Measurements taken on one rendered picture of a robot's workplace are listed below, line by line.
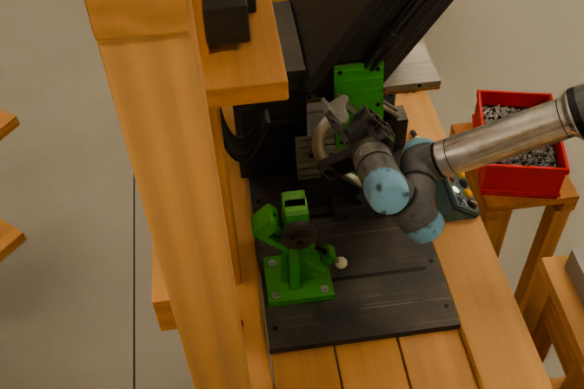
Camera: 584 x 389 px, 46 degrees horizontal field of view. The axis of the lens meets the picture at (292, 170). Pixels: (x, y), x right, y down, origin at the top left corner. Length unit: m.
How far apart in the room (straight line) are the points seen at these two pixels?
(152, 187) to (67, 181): 2.44
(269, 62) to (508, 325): 0.81
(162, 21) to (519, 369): 1.13
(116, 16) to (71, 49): 3.37
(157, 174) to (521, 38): 3.34
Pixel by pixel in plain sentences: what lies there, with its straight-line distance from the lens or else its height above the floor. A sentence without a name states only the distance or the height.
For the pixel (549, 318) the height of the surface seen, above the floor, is 0.72.
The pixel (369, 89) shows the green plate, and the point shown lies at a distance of 1.60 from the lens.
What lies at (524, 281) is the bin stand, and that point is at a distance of 2.35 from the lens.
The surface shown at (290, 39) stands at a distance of 1.71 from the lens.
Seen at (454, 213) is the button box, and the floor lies 0.93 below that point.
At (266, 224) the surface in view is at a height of 1.14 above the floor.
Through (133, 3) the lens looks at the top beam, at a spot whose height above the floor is 1.89.
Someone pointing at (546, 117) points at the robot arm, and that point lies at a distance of 1.30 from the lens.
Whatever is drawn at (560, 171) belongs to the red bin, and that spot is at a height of 0.91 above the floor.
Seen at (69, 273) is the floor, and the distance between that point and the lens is 2.90.
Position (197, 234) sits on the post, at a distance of 0.88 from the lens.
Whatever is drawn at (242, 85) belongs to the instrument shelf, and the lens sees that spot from 1.09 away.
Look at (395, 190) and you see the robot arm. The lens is 1.22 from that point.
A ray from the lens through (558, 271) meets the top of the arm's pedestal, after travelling 1.79.
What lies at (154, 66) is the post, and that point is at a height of 1.81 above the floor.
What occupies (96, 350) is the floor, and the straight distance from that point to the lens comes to 2.67.
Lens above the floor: 2.22
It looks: 46 degrees down
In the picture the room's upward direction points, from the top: 2 degrees counter-clockwise
